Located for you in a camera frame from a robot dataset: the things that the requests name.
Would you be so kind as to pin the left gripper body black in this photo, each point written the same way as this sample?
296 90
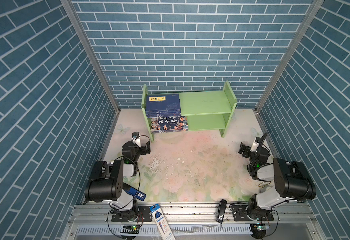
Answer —
143 151

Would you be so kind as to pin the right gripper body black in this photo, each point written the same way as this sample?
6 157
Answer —
247 153

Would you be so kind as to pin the colourful illustrated book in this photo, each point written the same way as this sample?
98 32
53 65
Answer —
169 124

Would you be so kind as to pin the dark blue book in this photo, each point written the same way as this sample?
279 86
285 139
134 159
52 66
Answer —
163 106

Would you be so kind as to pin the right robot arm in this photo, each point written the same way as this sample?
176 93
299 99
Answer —
291 181

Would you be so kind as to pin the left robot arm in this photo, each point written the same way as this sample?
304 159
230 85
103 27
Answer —
105 184

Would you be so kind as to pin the blue handheld device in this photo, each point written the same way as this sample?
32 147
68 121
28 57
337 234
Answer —
134 192

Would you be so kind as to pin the green two-tier shelf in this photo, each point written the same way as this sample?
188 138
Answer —
211 110

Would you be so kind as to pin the black remote stick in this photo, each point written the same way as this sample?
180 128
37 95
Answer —
221 211

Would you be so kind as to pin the blue white packaged box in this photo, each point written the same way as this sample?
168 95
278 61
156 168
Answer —
161 222

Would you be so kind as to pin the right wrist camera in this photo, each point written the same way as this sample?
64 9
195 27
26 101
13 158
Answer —
255 144

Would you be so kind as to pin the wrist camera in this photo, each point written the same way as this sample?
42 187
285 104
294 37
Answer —
255 144
136 139

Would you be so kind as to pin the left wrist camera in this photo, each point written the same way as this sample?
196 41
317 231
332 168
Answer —
136 139

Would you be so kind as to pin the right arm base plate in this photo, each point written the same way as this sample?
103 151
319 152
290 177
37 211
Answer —
243 213

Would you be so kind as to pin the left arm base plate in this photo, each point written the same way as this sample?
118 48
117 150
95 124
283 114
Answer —
143 212

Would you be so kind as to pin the aluminium rail frame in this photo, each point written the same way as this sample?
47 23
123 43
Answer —
294 221

